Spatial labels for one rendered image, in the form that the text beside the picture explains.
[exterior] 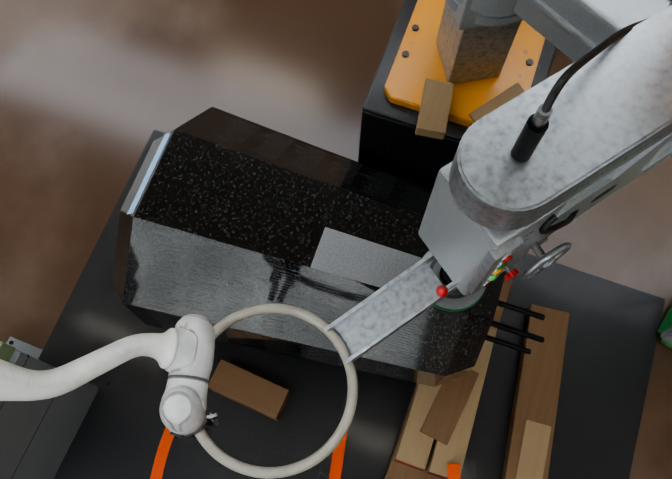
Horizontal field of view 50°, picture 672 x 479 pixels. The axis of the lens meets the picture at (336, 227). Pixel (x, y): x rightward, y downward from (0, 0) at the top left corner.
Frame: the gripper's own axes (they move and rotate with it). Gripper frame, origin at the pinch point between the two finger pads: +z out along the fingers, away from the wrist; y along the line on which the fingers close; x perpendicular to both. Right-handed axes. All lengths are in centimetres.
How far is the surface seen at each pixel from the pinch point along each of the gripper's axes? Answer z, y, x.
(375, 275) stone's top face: -2, 64, 27
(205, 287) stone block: 13.3, 12.2, 45.5
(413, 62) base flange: -1, 105, 99
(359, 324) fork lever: -10, 52, 12
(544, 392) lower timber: 71, 127, -18
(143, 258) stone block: 11, -4, 61
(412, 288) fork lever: -16, 70, 16
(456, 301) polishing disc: -5, 84, 11
